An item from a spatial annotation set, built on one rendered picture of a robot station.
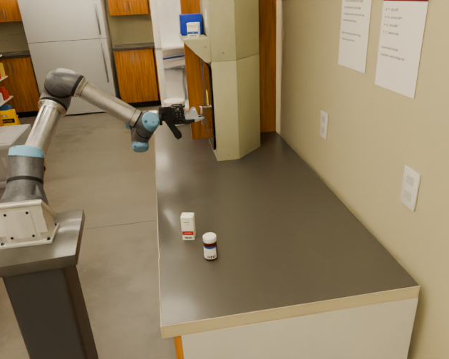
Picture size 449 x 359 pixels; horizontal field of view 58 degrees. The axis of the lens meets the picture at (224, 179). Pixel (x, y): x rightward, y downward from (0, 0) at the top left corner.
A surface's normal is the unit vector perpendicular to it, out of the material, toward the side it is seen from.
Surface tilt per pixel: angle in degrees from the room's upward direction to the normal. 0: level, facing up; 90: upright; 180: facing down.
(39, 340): 90
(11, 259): 0
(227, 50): 90
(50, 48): 90
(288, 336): 90
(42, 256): 0
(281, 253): 0
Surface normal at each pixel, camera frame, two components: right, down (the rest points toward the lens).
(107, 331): -0.05, -0.91
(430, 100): -0.99, 0.11
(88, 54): 0.16, 0.40
